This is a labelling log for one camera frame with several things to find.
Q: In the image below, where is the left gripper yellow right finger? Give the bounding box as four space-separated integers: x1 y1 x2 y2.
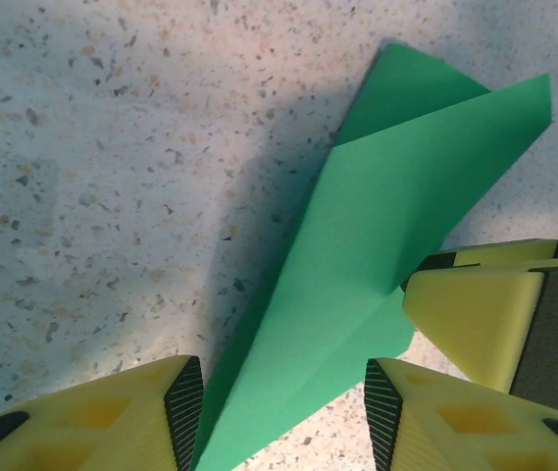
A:
364 356 558 471

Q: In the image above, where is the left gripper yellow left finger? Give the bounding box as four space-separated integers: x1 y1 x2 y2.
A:
0 355 205 471

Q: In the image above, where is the green paper sheet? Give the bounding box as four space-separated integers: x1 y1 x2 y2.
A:
192 42 553 471

